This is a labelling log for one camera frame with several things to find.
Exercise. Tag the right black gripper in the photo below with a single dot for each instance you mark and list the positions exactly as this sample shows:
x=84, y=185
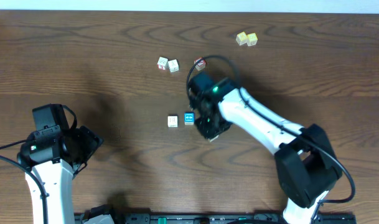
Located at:
x=210, y=134

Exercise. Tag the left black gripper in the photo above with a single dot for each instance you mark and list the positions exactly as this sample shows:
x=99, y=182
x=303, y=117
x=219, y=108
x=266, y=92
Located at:
x=91, y=142

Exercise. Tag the blue top wooden block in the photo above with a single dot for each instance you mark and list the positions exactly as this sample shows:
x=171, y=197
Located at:
x=189, y=118

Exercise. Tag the white block letter B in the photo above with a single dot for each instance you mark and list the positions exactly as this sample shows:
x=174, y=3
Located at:
x=172, y=121

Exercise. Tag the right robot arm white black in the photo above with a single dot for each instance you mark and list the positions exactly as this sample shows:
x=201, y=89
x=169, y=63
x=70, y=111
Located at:
x=306, y=164

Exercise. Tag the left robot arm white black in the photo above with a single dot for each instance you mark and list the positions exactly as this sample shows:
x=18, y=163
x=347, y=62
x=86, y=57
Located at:
x=52, y=157

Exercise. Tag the red letter A block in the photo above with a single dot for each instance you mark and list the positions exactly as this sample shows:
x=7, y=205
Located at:
x=200, y=64

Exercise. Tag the white letter wooden block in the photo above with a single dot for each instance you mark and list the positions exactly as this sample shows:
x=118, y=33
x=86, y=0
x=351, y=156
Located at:
x=173, y=65

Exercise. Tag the white red wooden block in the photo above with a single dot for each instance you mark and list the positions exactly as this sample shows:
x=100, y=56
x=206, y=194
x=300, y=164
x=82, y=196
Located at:
x=162, y=63

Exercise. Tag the pale yellow far block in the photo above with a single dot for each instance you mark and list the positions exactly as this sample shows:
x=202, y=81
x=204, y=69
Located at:
x=241, y=38

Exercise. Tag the yellow far right block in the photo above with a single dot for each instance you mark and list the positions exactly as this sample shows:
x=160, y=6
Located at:
x=252, y=39

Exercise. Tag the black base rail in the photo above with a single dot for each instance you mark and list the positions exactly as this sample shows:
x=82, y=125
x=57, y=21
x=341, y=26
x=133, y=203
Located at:
x=109, y=214

